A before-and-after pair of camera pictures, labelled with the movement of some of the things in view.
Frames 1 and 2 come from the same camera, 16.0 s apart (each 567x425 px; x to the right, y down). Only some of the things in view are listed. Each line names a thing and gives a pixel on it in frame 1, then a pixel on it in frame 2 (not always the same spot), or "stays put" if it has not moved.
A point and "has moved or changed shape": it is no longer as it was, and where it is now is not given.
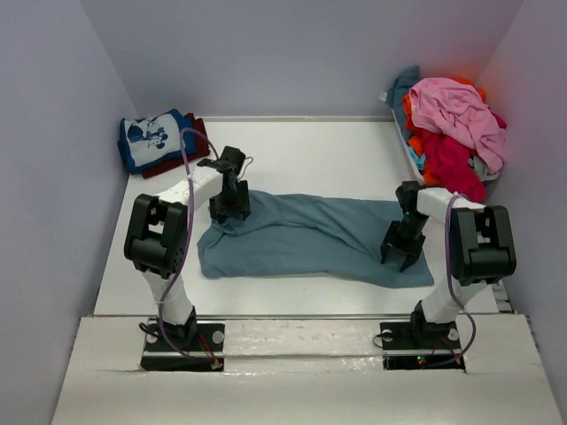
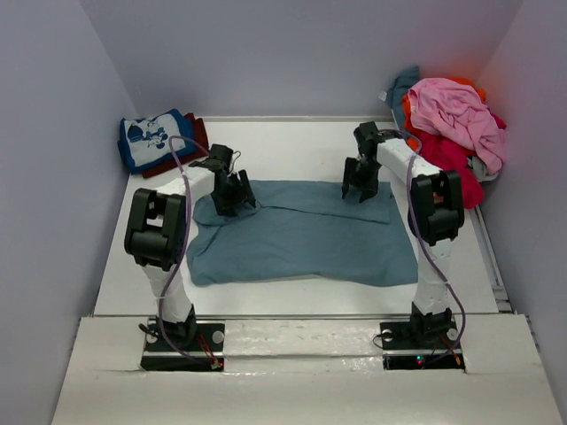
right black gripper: [392, 239] → [370, 188]
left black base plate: [197, 337] stays put
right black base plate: [414, 345] stays put
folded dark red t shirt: [202, 151] stays put
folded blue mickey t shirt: [149, 142] stays put
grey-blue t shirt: [324, 238] has moved or changed shape
